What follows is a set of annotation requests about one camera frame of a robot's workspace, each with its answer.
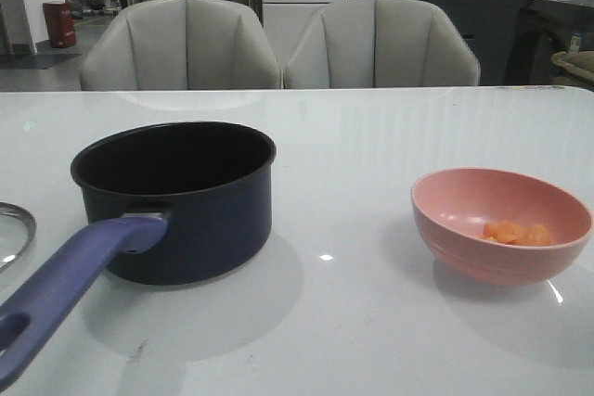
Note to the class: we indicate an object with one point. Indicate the pink plastic bowl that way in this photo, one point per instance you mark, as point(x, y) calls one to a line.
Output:
point(452, 206)

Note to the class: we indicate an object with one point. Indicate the orange ham slices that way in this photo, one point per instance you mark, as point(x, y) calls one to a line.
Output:
point(510, 233)

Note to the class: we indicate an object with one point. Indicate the glass pot lid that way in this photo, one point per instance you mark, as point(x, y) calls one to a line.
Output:
point(18, 228)

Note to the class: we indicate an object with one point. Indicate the dark blue saucepan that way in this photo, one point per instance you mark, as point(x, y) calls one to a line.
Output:
point(166, 204)

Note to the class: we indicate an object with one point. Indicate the right grey upholstered chair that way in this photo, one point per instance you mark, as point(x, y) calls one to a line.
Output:
point(380, 43)

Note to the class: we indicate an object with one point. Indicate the grey upholstered chair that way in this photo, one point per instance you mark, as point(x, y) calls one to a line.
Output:
point(182, 45)
point(380, 43)

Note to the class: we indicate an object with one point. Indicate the left grey upholstered chair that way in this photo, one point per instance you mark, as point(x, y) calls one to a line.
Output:
point(182, 45)

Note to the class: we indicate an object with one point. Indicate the red waste bin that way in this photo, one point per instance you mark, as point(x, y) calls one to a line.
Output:
point(59, 24)

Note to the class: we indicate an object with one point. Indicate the dark side table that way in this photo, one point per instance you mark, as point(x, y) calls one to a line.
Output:
point(544, 28)

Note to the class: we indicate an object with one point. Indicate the beige cushion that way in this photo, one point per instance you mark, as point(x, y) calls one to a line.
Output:
point(573, 69)

